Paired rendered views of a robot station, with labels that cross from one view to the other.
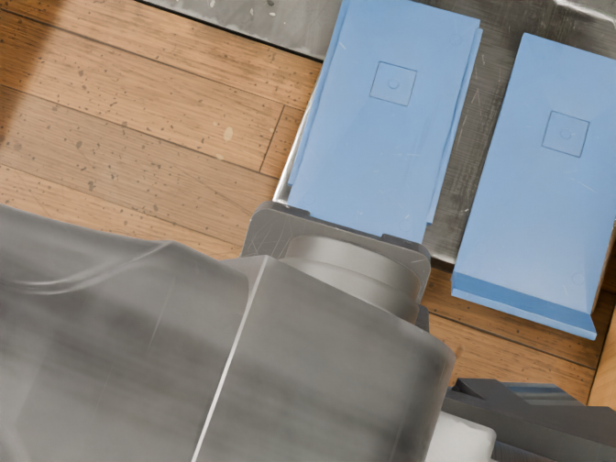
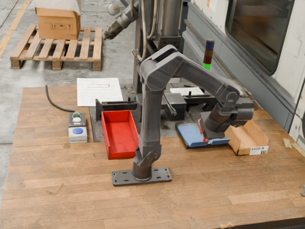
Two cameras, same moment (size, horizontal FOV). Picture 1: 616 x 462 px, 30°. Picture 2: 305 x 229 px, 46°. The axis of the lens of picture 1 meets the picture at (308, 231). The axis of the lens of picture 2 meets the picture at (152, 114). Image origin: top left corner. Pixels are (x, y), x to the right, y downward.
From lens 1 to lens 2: 107 cm
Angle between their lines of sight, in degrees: 47
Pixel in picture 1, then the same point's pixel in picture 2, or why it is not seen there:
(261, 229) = (202, 114)
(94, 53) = not seen: hidden behind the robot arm
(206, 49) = (165, 139)
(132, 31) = not seen: hidden behind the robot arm
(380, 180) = (196, 139)
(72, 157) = not seen: hidden behind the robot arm
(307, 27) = (174, 134)
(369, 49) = (184, 130)
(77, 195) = (163, 155)
